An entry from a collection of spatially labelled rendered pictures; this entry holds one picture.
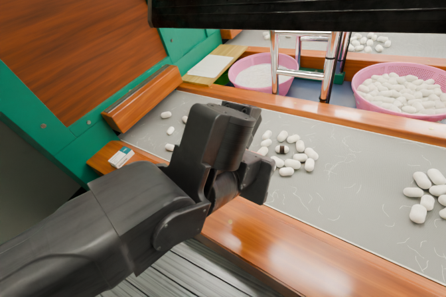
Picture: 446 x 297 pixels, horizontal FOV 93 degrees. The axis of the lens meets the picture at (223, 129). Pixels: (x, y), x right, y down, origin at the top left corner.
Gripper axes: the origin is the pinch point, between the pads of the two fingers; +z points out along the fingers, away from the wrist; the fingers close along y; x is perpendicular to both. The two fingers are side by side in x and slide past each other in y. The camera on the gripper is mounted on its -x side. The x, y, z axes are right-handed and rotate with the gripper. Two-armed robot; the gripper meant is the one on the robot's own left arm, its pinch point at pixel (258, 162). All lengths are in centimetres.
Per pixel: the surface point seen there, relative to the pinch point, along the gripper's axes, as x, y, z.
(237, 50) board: -32, 37, 49
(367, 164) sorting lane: -2.3, -18.5, 20.1
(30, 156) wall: 42, 127, 7
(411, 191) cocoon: -0.4, -26.0, 15.2
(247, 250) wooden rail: 15.0, -3.0, -3.8
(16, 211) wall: 72, 125, 1
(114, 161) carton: 12.3, 38.5, -3.7
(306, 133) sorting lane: -5.5, -3.5, 23.7
